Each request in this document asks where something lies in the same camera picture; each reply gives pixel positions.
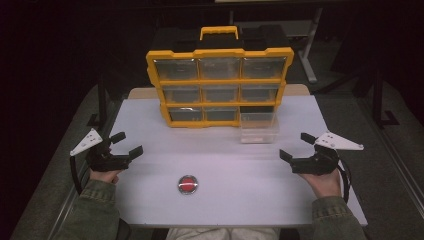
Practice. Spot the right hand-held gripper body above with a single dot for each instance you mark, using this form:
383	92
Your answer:
316	163

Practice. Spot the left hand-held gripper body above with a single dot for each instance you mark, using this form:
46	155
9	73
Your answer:
103	160

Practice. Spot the clear plastic drawer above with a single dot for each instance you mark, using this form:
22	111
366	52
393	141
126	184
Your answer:
259	128

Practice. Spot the round red silver-rimmed badge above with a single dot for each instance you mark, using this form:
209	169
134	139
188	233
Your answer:
187	184

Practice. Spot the yellow drawer organizer cabinet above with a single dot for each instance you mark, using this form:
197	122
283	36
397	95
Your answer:
218	91

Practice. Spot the person's left hand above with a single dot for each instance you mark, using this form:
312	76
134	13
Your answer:
104	176

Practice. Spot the person's right hand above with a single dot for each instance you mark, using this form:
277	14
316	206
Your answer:
321	185

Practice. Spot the black metal stand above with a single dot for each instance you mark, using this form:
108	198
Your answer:
378	100
101	100

